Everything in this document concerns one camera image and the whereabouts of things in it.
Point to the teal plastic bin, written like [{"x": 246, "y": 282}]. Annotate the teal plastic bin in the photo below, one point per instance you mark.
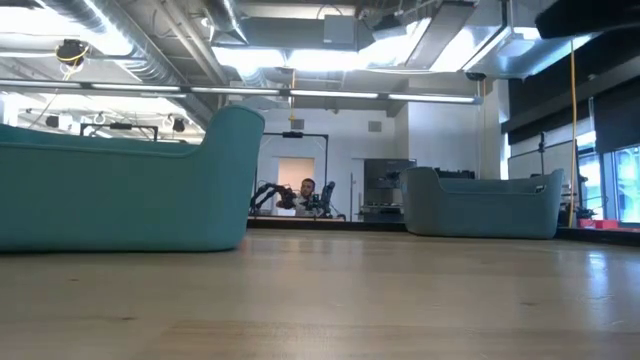
[{"x": 125, "y": 200}]

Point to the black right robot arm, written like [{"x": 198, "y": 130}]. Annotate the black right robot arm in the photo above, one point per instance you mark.
[{"x": 590, "y": 20}]

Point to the black background robot arm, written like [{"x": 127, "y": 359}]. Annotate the black background robot arm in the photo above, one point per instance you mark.
[
  {"x": 327, "y": 192},
  {"x": 270, "y": 190}
]

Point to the person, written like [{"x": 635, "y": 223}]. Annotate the person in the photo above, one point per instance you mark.
[{"x": 307, "y": 187}]

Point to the dark cabinet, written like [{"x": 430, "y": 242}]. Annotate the dark cabinet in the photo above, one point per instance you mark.
[{"x": 385, "y": 190}]

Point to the long ceiling tube light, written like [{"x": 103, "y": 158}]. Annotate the long ceiling tube light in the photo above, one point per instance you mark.
[{"x": 330, "y": 94}]

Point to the black equipment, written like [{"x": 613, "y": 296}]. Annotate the black equipment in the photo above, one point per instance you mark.
[{"x": 457, "y": 174}]

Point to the grey ceiling junction box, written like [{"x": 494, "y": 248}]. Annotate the grey ceiling junction box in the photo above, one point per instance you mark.
[{"x": 340, "y": 30}]

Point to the black spotlight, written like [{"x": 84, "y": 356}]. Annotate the black spotlight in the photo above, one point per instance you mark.
[{"x": 179, "y": 125}]

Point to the grey plastic bin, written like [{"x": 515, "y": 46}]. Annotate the grey plastic bin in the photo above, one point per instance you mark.
[{"x": 475, "y": 215}]

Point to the black thin stand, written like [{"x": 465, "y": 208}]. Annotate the black thin stand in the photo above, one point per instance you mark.
[{"x": 541, "y": 150}]

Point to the red box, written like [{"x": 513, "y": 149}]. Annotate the red box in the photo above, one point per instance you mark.
[{"x": 600, "y": 224}]

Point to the bright window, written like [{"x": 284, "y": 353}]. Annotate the bright window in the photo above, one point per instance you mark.
[{"x": 627, "y": 185}]

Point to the black gantry frame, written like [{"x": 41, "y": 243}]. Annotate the black gantry frame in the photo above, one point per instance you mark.
[{"x": 292, "y": 134}]

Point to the grey wall vent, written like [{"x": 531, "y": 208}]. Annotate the grey wall vent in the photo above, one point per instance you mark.
[
  {"x": 375, "y": 126},
  {"x": 297, "y": 124}
]

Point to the black ceiling dome camera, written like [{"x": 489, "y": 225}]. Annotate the black ceiling dome camera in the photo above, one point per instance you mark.
[{"x": 475, "y": 76}]

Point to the silver spiral ceiling duct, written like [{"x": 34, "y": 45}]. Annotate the silver spiral ceiling duct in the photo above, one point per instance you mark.
[{"x": 150, "y": 65}]

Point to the black overhead rail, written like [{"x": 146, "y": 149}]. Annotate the black overhead rail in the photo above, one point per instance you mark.
[{"x": 120, "y": 125}]

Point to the large metal ventilation duct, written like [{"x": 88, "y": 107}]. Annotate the large metal ventilation duct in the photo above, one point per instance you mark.
[{"x": 490, "y": 50}]

